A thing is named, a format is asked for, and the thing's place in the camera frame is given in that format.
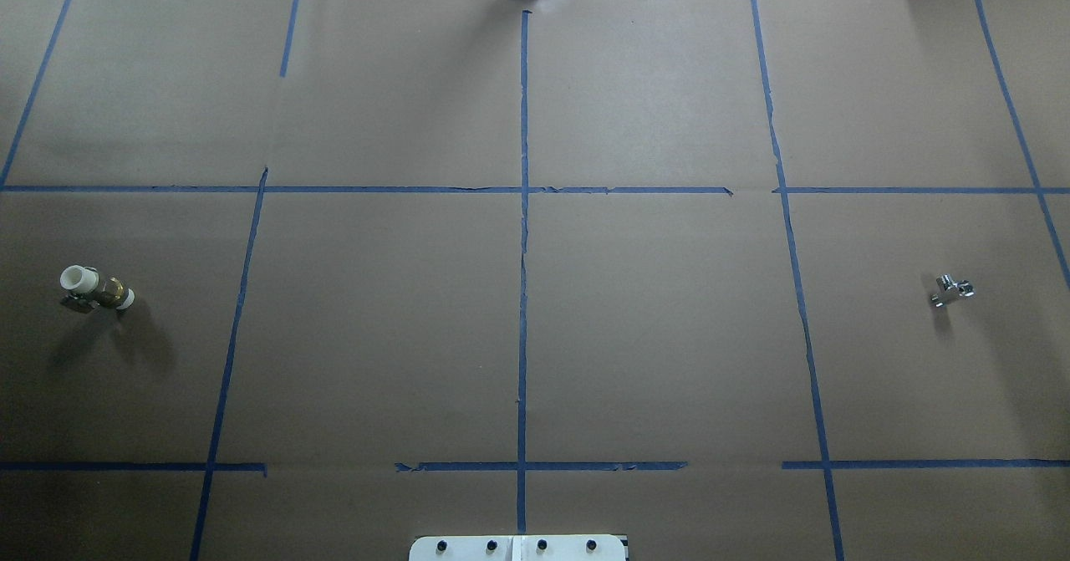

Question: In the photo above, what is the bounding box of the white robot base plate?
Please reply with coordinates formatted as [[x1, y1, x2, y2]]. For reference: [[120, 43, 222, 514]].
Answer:
[[408, 533, 630, 560]]

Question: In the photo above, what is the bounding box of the white brass PPR valve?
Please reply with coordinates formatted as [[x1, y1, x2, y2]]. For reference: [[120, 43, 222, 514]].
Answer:
[[59, 266, 136, 314]]

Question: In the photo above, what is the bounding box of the chrome angle pipe fitting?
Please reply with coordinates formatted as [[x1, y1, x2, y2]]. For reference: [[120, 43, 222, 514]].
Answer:
[[930, 274, 976, 309]]

